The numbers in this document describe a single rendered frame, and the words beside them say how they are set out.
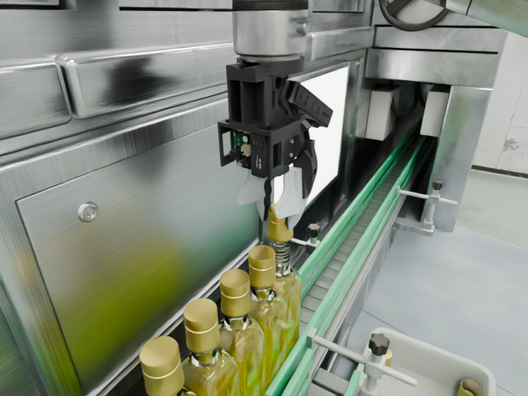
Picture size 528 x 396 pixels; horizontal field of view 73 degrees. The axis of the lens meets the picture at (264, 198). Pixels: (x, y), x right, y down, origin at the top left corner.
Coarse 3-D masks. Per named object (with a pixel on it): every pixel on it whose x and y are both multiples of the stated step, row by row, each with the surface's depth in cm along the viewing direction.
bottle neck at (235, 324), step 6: (228, 318) 42; (234, 318) 42; (240, 318) 42; (246, 318) 43; (228, 324) 42; (234, 324) 42; (240, 324) 42; (246, 324) 43; (234, 330) 42; (240, 330) 43
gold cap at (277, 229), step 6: (270, 210) 48; (270, 216) 48; (270, 222) 48; (276, 222) 48; (282, 222) 47; (270, 228) 49; (276, 228) 48; (282, 228) 48; (270, 234) 49; (276, 234) 48; (282, 234) 48; (288, 234) 49; (276, 240) 49; (282, 240) 49
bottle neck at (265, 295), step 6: (252, 288) 47; (258, 288) 46; (264, 288) 46; (270, 288) 47; (252, 294) 47; (258, 294) 46; (264, 294) 46; (270, 294) 47; (258, 300) 47; (264, 300) 47
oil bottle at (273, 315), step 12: (252, 300) 47; (276, 300) 48; (252, 312) 47; (264, 312) 46; (276, 312) 47; (264, 324) 46; (276, 324) 47; (276, 336) 48; (276, 348) 50; (276, 360) 51; (276, 372) 52
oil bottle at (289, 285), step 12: (276, 276) 52; (288, 276) 52; (300, 276) 54; (276, 288) 51; (288, 288) 51; (300, 288) 55; (288, 300) 51; (300, 300) 56; (288, 312) 52; (288, 324) 54; (288, 336) 55; (288, 348) 56
